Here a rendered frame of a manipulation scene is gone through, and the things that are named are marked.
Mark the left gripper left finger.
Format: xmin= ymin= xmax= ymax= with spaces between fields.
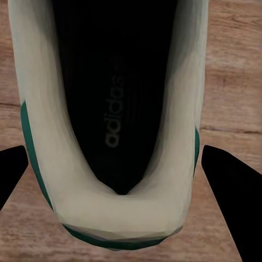
xmin=0 ymin=145 xmax=28 ymax=211

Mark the gym shoe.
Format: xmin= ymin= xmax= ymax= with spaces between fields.
xmin=8 ymin=0 xmax=209 ymax=251

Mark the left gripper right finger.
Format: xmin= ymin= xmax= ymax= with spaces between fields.
xmin=201 ymin=145 xmax=262 ymax=262

